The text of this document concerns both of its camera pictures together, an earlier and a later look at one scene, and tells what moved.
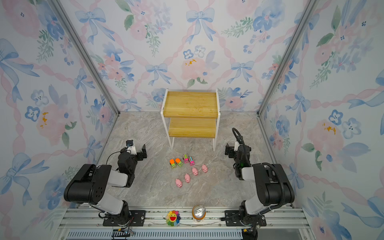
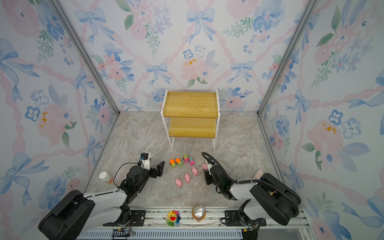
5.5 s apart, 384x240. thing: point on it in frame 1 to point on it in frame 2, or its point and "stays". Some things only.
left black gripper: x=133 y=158 to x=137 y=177
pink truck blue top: x=192 y=162 stays
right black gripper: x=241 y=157 to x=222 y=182
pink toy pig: x=195 y=171 stays
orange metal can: x=198 y=213 stays
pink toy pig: x=187 y=178 stays
